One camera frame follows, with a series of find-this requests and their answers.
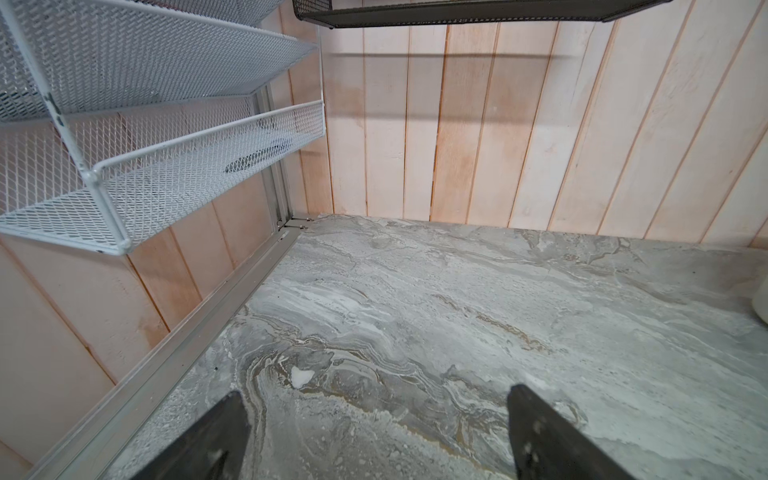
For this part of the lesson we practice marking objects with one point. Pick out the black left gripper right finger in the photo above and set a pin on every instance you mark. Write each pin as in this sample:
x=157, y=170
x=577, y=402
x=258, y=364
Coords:
x=546, y=446

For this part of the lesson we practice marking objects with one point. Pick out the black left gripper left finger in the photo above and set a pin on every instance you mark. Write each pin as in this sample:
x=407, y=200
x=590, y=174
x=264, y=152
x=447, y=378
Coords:
x=213, y=447

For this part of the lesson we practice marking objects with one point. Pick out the white round clock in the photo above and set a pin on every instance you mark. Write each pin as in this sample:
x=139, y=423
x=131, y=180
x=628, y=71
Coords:
x=760, y=301

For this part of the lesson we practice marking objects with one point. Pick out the aluminium frame rail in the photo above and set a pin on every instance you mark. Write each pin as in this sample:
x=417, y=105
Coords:
x=91, y=447

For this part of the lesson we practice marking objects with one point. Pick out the white wire mesh shelf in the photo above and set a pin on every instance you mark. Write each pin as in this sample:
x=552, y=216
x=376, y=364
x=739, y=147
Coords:
x=120, y=118

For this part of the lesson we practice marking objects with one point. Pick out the black mesh wall basket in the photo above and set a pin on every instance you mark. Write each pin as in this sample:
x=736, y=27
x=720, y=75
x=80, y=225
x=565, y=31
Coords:
x=332, y=15

